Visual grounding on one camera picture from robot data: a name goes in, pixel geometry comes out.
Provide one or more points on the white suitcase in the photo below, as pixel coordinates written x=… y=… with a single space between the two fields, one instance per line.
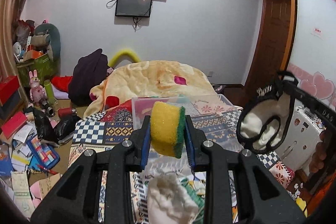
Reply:
x=302 y=137

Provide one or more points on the dark purple clothing pile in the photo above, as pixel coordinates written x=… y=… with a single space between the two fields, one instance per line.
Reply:
x=90 y=71

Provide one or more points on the yellow foam arc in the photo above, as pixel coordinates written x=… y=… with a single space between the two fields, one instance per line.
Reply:
x=122 y=54

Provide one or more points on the pink rabbit toy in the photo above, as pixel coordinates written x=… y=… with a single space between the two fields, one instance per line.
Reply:
x=37 y=92

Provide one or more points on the yellow green sponge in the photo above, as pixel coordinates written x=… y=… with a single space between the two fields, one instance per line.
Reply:
x=167 y=125

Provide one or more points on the black plastic bag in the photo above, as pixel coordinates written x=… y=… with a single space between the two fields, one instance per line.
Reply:
x=58 y=135

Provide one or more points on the green knitted cloth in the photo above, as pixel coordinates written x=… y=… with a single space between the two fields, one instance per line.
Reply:
x=197 y=191

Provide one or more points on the brown wooden wardrobe door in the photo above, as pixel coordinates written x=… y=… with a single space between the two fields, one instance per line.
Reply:
x=273 y=46

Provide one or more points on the grey green plush toy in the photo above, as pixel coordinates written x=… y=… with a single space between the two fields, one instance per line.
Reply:
x=47 y=37

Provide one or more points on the blue pencil case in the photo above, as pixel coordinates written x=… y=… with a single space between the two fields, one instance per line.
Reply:
x=45 y=155

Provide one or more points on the white sliding wardrobe panel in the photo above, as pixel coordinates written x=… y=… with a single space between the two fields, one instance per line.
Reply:
x=312 y=59

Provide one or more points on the red flat box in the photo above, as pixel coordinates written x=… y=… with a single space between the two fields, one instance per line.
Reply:
x=7 y=88

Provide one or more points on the red cylinder bottle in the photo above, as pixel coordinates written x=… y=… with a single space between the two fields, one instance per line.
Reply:
x=65 y=112

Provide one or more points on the white cloth drawstring pouch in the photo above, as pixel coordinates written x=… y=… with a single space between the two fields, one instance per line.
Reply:
x=169 y=202

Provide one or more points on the beige plush blanket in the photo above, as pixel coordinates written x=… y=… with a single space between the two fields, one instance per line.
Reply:
x=156 y=78

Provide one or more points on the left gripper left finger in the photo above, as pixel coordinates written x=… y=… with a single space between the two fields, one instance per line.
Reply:
x=141 y=140

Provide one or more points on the patterned patchwork bed cover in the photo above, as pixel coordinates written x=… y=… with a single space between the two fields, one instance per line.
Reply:
x=214 y=115

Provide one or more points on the small black wall monitor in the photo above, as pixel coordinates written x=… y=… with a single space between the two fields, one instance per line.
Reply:
x=133 y=8

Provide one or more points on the black trimmed white fleece item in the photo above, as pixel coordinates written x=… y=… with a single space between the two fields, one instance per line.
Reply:
x=264 y=121

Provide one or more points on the green cardboard box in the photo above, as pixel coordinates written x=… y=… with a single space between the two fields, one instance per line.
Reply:
x=45 y=68

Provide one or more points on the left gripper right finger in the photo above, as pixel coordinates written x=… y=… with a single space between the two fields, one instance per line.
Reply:
x=194 y=139

